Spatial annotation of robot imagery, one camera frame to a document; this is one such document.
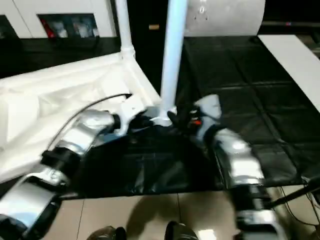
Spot white plastic table top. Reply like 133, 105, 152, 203
0, 51, 177, 185

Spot black mat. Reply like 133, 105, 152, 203
0, 34, 320, 200

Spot white plastic table leg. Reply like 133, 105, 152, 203
114, 0, 136, 61
159, 0, 189, 121

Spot black stand leg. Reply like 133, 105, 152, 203
268, 176, 320, 208

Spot loose floor cables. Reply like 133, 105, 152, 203
279, 184, 320, 226

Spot white cabinet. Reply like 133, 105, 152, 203
0, 0, 120, 40

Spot grey cushion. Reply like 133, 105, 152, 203
184, 0, 266, 38

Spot black bar red light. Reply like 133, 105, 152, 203
262, 21, 320, 28

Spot dark blue cabinet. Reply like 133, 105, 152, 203
109, 0, 171, 76

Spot white board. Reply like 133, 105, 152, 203
258, 34, 320, 112

